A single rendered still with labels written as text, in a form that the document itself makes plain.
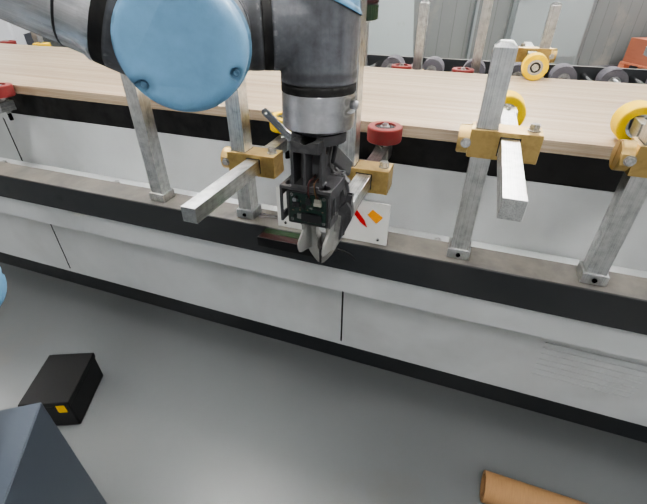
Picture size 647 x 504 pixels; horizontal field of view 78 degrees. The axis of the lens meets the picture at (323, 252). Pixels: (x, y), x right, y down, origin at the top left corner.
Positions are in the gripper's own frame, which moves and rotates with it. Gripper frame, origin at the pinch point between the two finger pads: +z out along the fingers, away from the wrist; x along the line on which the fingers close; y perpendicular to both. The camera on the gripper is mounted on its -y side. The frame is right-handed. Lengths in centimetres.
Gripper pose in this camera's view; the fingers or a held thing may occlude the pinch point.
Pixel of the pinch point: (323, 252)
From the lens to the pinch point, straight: 63.4
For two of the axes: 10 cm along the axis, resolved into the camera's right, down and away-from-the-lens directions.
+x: 9.4, 2.0, -2.9
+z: -0.1, 8.4, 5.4
